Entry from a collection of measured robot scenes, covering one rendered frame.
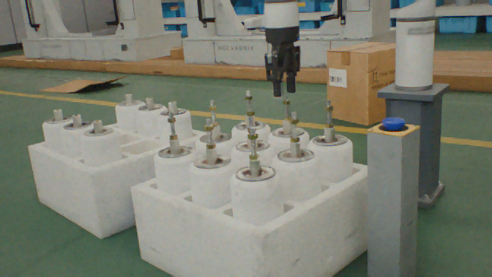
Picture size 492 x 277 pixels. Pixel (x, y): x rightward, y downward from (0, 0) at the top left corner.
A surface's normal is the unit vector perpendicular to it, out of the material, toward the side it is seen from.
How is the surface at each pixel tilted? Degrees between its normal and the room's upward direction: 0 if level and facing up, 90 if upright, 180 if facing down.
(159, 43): 90
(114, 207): 90
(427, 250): 0
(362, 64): 90
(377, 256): 90
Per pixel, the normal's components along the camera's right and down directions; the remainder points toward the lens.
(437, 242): -0.07, -0.96
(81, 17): 0.81, 0.11
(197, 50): -0.57, 0.28
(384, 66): 0.60, 0.19
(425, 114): 0.17, 0.27
